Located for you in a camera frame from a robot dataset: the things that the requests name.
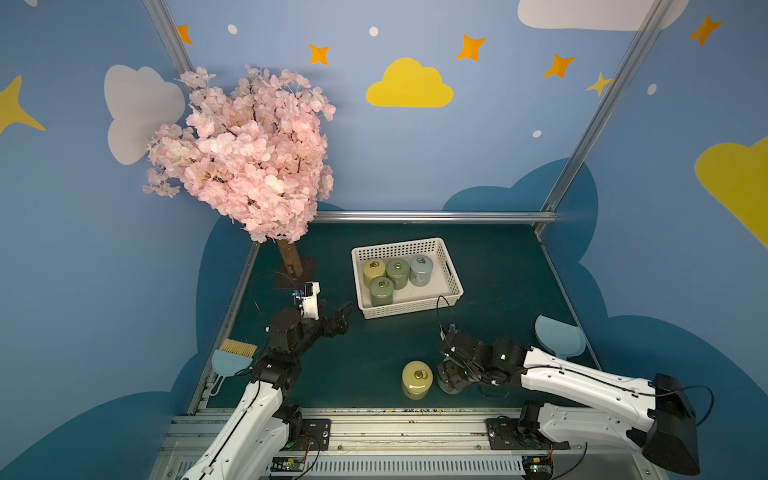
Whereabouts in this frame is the green canister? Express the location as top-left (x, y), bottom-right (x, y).
top-left (369, 276), bottom-right (395, 307)
top-left (386, 258), bottom-right (410, 290)

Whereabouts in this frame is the yellow canister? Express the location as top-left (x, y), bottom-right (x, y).
top-left (401, 360), bottom-right (434, 400)

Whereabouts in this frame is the light blue canister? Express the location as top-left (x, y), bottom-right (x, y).
top-left (410, 255), bottom-right (434, 287)

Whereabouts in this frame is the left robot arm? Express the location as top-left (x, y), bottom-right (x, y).
top-left (183, 302), bottom-right (352, 480)

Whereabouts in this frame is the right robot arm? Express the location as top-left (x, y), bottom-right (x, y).
top-left (437, 327), bottom-right (701, 476)

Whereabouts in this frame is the yellow-green canister back left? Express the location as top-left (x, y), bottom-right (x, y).
top-left (363, 258), bottom-right (386, 288)

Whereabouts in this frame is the white perforated plastic basket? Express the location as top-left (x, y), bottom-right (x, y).
top-left (351, 237), bottom-right (464, 319)

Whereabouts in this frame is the light blue hand brush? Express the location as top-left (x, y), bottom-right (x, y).
top-left (211, 339), bottom-right (258, 378)

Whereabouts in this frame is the light blue dustpan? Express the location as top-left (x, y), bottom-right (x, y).
top-left (534, 315), bottom-right (587, 360)

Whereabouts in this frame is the right controller board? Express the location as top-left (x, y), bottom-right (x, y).
top-left (522, 456), bottom-right (554, 480)

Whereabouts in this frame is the controller board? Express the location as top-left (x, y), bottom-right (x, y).
top-left (270, 457), bottom-right (305, 475)
top-left (522, 456), bottom-right (554, 480)

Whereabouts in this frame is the left controller board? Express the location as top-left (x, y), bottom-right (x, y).
top-left (270, 457), bottom-right (305, 475)

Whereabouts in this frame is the pink cherry blossom tree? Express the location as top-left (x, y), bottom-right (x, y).
top-left (143, 67), bottom-right (336, 277)

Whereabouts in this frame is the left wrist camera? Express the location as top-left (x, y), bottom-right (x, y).
top-left (292, 281), bottom-right (320, 320)

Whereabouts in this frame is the dark metal tree base plate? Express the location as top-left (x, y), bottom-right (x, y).
top-left (274, 257), bottom-right (317, 290)

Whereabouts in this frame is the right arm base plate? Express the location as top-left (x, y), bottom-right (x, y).
top-left (485, 416), bottom-right (570, 451)

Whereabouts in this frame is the aluminium back frame bar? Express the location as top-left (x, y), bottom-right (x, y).
top-left (314, 211), bottom-right (557, 224)

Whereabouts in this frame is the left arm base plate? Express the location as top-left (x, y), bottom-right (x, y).
top-left (285, 418), bottom-right (332, 451)

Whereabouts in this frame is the aluminium front rail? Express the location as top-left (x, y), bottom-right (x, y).
top-left (146, 409), bottom-right (670, 480)

